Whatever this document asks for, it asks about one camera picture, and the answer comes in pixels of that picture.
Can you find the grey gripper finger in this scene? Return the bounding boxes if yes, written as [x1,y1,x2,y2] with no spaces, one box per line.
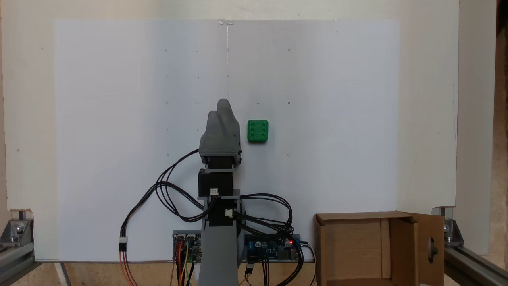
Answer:
[217,99,241,148]
[200,112,227,148]

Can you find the green dice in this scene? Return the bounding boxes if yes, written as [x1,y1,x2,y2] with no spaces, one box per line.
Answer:
[247,120,269,143]

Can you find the small controller circuit board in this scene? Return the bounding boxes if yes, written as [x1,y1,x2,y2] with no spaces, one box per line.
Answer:
[173,230,203,263]

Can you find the white paper sheet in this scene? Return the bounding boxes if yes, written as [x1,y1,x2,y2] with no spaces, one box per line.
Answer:
[54,20,399,262]

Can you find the blue circuit board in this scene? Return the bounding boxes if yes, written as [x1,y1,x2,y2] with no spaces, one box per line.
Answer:
[244,234,303,262]

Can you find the open cardboard box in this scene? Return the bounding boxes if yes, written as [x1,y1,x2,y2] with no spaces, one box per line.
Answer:
[314,211,446,286]

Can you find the black servo cable loops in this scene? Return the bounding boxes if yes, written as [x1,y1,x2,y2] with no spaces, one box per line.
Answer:
[234,193,305,286]
[155,181,218,223]

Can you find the coloured jumper wires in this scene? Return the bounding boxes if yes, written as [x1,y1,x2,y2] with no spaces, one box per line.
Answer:
[175,238,197,286]

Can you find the long black cable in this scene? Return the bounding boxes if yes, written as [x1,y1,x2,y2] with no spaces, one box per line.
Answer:
[119,149,200,253]

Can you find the orange and red wires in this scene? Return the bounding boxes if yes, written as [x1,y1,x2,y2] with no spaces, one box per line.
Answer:
[119,251,138,286]

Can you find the metal corner bracket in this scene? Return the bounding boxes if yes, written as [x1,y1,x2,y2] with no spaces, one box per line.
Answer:
[0,210,35,245]
[432,207,464,249]

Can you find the aluminium frame post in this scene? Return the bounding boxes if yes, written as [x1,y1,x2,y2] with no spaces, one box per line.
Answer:
[0,240,42,286]
[444,245,508,286]

